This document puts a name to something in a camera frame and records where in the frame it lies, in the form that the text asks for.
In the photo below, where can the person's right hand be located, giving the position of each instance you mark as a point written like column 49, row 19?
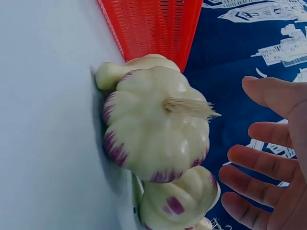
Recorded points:
column 296, row 191

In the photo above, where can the person's right thumb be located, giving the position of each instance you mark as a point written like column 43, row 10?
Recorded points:
column 268, row 92

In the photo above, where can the purple-white garlic bulb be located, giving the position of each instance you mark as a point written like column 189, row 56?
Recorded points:
column 192, row 196
column 153, row 124
column 204, row 224

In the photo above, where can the red plastic basket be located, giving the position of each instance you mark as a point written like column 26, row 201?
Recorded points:
column 148, row 31

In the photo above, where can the white garlic bulb with stem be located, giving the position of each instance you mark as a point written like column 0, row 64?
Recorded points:
column 108, row 75

